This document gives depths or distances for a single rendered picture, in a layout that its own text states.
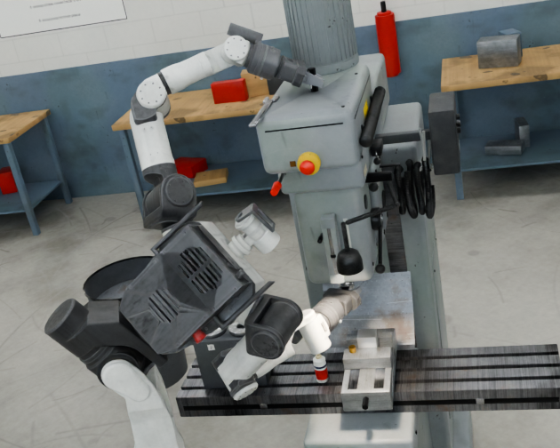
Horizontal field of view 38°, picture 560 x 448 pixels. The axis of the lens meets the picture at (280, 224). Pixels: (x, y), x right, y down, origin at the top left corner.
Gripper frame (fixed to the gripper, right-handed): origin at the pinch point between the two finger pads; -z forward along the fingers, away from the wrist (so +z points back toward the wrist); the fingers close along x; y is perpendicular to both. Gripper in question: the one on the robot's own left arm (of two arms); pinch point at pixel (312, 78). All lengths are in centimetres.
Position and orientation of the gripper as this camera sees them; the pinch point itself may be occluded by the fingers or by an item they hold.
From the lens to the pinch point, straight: 228.4
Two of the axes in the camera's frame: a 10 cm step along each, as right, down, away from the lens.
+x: 0.4, 4.0, -9.1
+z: -9.4, -3.0, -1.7
